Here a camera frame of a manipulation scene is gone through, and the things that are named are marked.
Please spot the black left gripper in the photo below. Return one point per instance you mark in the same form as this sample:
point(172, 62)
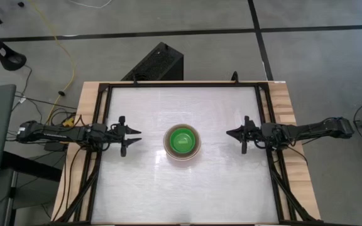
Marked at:
point(122, 138)

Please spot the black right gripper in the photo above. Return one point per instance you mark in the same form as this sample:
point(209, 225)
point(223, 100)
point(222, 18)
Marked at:
point(253, 135)

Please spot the beige bowl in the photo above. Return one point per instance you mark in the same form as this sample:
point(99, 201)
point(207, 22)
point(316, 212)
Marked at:
point(197, 141)

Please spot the small green bowl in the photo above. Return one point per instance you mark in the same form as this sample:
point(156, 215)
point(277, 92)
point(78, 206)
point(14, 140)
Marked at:
point(182, 138)

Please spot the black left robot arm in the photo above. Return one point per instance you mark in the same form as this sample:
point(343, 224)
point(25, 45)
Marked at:
point(58, 133)

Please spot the large pink bowl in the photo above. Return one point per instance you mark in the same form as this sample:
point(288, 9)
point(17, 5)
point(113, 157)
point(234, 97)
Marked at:
point(181, 159)

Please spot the yellow power plug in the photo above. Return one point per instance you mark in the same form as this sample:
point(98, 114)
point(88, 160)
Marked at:
point(69, 121)

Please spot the black mesh computer tower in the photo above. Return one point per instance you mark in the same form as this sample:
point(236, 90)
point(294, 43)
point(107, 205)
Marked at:
point(156, 62)

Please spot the black table frame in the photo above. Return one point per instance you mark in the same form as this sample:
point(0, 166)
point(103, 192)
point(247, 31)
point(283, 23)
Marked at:
point(272, 169)

